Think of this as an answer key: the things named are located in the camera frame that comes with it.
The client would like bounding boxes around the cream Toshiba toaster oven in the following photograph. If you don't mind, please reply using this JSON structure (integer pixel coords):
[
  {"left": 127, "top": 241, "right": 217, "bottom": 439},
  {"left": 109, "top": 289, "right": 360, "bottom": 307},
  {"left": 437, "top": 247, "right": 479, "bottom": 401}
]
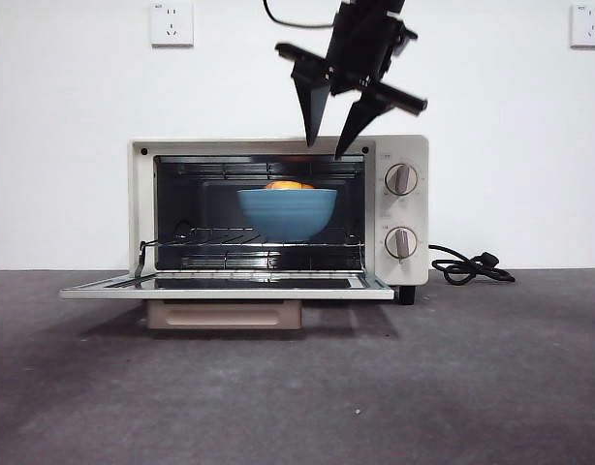
[{"left": 59, "top": 135, "right": 430, "bottom": 331}]

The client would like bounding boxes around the red apple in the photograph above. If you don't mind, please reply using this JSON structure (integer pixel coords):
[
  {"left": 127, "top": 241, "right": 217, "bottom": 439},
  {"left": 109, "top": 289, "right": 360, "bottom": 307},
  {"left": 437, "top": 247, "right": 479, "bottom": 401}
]
[{"left": 264, "top": 180, "right": 316, "bottom": 192}]

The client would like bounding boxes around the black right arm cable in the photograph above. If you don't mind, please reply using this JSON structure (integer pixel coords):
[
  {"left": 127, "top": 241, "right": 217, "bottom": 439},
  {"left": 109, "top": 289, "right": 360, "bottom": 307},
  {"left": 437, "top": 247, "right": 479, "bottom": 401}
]
[{"left": 262, "top": 0, "right": 340, "bottom": 29}]

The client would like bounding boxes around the oven door with glass window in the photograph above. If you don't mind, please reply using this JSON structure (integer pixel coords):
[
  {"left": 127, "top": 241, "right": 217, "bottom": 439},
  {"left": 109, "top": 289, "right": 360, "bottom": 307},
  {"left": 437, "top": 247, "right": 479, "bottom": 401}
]
[{"left": 59, "top": 240, "right": 395, "bottom": 331}]

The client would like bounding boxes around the blue ribbed bowl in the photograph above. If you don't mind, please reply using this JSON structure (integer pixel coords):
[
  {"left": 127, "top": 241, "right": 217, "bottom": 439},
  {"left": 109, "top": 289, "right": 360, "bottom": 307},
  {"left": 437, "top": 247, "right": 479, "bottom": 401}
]
[{"left": 236, "top": 188, "right": 338, "bottom": 242}]

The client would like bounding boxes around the black oven power cord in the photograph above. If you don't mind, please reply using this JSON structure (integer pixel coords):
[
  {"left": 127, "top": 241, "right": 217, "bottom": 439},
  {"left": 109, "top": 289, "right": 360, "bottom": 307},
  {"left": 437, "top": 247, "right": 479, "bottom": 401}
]
[{"left": 427, "top": 243, "right": 516, "bottom": 286}]

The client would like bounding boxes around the beige oven knob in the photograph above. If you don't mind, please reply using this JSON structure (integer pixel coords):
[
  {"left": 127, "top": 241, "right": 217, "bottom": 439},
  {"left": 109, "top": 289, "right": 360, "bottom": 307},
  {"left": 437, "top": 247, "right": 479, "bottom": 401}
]
[
  {"left": 384, "top": 163, "right": 420, "bottom": 198},
  {"left": 384, "top": 226, "right": 419, "bottom": 260}
]

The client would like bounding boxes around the white wall socket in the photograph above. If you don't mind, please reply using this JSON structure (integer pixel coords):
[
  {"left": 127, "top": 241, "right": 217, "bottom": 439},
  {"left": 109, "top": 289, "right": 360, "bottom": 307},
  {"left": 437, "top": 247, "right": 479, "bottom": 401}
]
[
  {"left": 150, "top": 2, "right": 195, "bottom": 48},
  {"left": 569, "top": 3, "right": 595, "bottom": 49}
]

